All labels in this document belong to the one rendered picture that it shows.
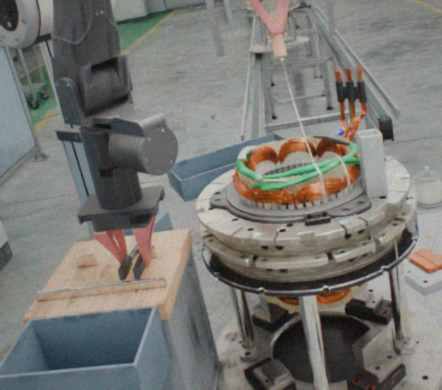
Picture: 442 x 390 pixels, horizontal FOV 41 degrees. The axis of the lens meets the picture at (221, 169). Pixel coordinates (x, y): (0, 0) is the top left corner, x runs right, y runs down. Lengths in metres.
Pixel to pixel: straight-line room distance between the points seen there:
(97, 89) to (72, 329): 0.30
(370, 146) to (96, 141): 0.36
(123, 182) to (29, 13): 0.44
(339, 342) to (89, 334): 0.47
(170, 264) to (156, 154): 0.21
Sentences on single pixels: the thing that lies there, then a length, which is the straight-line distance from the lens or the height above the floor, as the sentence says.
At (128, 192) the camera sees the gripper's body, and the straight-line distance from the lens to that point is 0.74.
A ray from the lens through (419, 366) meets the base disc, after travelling 1.00.
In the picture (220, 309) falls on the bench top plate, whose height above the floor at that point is 0.78.
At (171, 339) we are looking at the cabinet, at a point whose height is 1.01.
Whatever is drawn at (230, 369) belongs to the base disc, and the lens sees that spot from 1.03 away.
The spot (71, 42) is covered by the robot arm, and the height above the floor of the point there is 1.39.
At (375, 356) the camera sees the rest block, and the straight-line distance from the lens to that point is 0.95.
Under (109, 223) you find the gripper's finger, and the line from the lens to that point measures 0.75.
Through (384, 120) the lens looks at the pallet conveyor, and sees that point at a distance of 2.23.
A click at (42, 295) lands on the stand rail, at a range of 0.83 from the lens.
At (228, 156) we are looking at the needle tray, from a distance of 1.23.
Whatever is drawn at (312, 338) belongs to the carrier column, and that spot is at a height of 0.92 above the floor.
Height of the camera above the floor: 1.45
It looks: 20 degrees down
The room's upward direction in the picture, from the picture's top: 12 degrees counter-clockwise
